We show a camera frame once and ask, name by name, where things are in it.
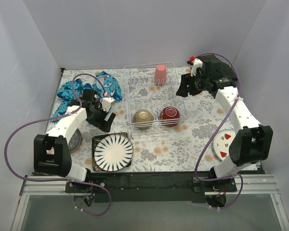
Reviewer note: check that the aluminium frame rail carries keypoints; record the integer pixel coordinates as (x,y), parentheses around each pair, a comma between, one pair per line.
(150,202)

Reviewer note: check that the black round plate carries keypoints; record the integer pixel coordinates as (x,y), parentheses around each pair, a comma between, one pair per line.
(75,141)

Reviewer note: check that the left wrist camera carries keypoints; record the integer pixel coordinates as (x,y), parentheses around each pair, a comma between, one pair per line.
(107,103)

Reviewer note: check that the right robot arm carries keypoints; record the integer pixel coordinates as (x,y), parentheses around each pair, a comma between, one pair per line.
(252,140)

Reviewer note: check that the white wire dish rack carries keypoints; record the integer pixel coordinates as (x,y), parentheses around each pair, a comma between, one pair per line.
(143,93)

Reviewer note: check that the blue patterned cloth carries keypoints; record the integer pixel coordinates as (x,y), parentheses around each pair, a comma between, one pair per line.
(65,92)

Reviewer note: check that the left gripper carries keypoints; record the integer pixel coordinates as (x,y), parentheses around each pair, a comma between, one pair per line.
(99,116)

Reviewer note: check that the pink plastic cup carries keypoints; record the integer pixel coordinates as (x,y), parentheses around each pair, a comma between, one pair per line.
(160,76)

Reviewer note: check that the red bowl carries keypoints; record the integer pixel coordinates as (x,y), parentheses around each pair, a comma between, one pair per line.
(170,116)

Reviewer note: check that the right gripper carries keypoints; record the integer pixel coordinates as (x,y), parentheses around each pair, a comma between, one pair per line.
(191,82)

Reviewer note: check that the beige ceramic bowl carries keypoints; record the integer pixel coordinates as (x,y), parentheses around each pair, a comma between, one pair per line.
(143,119)

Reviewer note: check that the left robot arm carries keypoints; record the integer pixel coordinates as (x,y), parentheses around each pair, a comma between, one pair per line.
(51,152)

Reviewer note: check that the blue striped white plate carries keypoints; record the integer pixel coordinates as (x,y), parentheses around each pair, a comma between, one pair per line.
(113,152)

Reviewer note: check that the watermelon pattern plate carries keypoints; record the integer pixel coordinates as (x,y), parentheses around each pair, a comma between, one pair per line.
(222,141)

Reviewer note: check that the dark square plate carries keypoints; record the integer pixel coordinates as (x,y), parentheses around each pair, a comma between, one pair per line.
(97,139)

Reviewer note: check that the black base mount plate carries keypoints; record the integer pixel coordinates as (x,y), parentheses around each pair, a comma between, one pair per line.
(150,187)

